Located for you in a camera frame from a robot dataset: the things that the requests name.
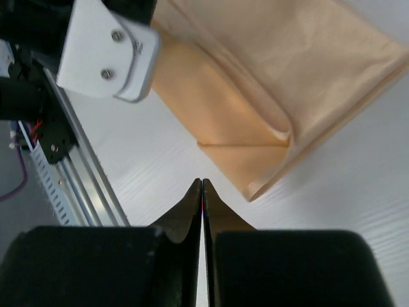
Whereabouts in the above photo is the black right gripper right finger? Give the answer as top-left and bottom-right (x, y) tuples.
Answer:
(202, 179), (394, 306)

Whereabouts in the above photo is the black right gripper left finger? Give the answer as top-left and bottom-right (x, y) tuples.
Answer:
(1, 179), (202, 306)

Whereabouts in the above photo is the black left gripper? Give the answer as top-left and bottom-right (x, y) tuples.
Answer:
(1, 0), (157, 63)

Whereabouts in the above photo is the beige cloth napkin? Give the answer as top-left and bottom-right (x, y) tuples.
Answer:
(153, 1), (408, 201)

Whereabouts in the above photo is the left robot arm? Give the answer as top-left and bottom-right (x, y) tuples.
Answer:
(1, 1), (160, 122)

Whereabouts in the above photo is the front aluminium rail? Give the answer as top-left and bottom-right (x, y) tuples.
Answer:
(44, 69), (130, 226)

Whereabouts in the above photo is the slotted cable duct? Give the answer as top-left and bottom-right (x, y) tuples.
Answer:
(18, 121), (79, 226)

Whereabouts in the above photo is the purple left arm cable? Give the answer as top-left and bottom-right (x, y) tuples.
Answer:
(0, 146), (29, 202)

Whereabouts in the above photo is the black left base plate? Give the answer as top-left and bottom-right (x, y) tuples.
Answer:
(31, 60), (77, 166)

